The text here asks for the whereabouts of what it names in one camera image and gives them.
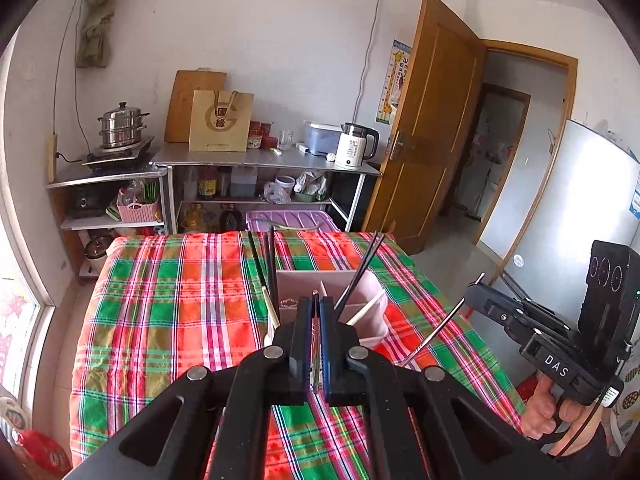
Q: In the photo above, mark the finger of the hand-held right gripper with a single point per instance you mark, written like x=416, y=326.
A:
x=495, y=305
x=550, y=316

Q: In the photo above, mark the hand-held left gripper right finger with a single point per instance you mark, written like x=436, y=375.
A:
x=330, y=350

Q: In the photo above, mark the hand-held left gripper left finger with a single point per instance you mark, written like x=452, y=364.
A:
x=302, y=350

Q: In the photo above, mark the cream chopstick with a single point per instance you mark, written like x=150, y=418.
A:
x=269, y=307
x=367, y=307

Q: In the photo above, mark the pink chopstick basket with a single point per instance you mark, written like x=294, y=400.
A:
x=300, y=285

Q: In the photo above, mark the black chopstick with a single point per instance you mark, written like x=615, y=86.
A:
x=357, y=275
x=367, y=265
x=272, y=260
x=257, y=260

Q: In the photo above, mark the person's right forearm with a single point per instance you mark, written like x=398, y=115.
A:
x=585, y=455

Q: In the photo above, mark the person's right hand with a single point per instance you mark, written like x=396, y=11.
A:
x=537, y=410

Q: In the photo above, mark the red stool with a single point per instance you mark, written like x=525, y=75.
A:
x=527, y=388

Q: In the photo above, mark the white refrigerator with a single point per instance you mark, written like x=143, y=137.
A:
x=565, y=200

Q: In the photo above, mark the purple storage box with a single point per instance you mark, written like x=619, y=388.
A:
x=290, y=220

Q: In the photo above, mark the green plastic basin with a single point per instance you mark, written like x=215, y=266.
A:
x=311, y=195

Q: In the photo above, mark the plaid tablecloth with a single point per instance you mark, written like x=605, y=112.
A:
x=150, y=310

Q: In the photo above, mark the yellow oil bottle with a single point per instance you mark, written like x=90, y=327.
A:
x=194, y=219

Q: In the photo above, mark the dark sauce bottle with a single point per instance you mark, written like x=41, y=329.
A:
x=206, y=185

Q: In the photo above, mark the stainless steel table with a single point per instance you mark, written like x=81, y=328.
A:
x=240, y=157

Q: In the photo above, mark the white electric kettle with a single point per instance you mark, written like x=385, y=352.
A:
x=350, y=147

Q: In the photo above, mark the wooden door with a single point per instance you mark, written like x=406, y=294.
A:
x=425, y=110

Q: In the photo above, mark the clear glass cup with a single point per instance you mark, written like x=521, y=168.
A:
x=286, y=141

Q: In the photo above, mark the pink woven storage basket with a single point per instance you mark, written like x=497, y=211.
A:
x=140, y=211

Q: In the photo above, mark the red-lidded jar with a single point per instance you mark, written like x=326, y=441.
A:
x=256, y=135

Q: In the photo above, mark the tan paper gift bag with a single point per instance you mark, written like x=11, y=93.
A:
x=220, y=120

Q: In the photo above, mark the black induction cooker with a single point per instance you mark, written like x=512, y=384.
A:
x=117, y=156

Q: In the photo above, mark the wooden cutting board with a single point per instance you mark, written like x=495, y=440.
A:
x=185, y=105

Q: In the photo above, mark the red plastic bag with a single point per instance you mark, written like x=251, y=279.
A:
x=40, y=455

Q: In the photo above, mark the window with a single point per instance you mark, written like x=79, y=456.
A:
x=20, y=320

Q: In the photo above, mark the stainless steel steamer pot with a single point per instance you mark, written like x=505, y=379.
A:
x=122, y=125

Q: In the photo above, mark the yellow power strip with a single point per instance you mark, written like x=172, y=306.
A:
x=51, y=160

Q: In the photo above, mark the olive hanging cloth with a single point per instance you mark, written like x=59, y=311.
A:
x=97, y=20

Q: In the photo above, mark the wooden door frame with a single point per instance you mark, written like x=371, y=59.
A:
x=565, y=110

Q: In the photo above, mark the giraffe wall poster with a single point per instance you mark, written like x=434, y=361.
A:
x=392, y=85

